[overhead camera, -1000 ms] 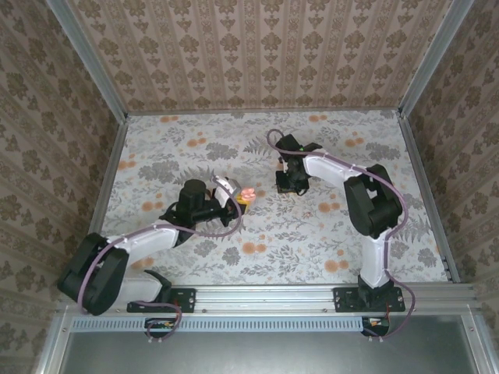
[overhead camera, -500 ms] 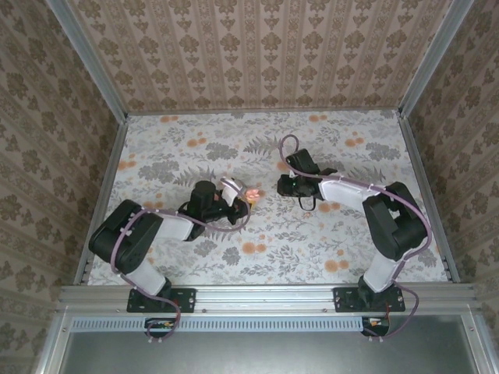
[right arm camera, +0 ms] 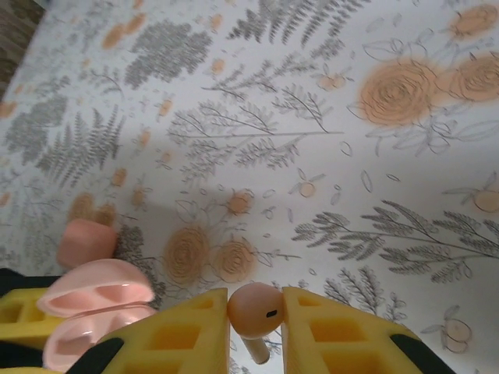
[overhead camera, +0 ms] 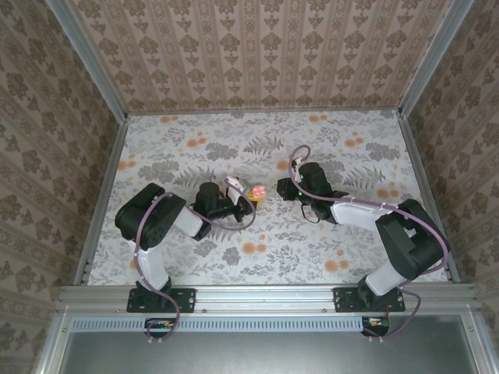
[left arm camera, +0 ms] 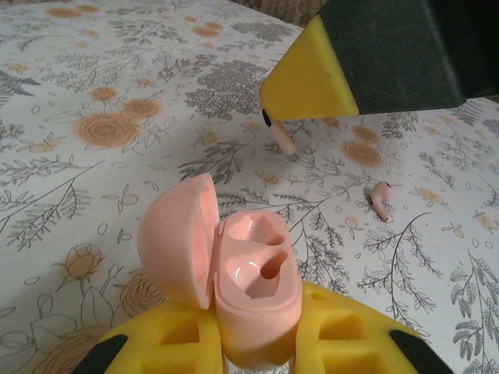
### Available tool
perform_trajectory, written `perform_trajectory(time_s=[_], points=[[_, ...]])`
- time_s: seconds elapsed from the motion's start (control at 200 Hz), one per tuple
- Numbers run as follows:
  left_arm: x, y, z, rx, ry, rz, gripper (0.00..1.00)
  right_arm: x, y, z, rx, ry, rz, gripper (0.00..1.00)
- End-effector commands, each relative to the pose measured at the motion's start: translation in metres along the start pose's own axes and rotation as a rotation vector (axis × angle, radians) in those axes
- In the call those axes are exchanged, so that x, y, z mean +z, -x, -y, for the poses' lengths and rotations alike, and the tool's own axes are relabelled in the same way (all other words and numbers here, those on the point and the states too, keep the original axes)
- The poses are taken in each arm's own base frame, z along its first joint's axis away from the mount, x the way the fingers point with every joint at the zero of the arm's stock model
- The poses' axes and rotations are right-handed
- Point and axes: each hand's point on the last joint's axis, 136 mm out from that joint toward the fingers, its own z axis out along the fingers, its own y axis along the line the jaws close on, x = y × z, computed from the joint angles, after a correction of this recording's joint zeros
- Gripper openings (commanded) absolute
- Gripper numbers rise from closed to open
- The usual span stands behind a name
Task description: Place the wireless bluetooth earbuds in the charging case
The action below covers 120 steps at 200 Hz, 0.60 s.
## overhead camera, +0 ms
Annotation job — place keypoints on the aluminium side rail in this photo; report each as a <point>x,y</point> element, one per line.
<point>104,195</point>
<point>423,175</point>

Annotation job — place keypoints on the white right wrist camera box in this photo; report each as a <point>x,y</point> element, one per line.
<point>298,160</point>

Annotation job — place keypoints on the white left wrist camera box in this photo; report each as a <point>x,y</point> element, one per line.
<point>234,183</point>

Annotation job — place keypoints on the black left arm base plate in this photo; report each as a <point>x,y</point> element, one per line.
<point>183,300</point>

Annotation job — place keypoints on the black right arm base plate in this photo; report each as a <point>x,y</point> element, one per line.
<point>345,300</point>

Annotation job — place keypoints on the aluminium front rail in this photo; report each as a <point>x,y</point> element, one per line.
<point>265,298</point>

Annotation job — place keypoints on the floral print tablecloth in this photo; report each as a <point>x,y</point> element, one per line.
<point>273,253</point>

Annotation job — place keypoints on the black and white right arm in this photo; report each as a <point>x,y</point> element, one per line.
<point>409,241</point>

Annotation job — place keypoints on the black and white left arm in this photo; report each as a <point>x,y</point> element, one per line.
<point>148,218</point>

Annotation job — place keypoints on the pink earbud charging case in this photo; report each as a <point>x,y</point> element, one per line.
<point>259,190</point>

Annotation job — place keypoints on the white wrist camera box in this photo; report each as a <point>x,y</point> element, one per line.
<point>234,183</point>
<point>298,160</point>

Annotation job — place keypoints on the grey metal sheet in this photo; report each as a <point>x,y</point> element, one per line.
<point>273,354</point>

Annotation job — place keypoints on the aluminium frame post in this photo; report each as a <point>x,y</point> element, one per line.
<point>432,54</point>
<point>89,62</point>

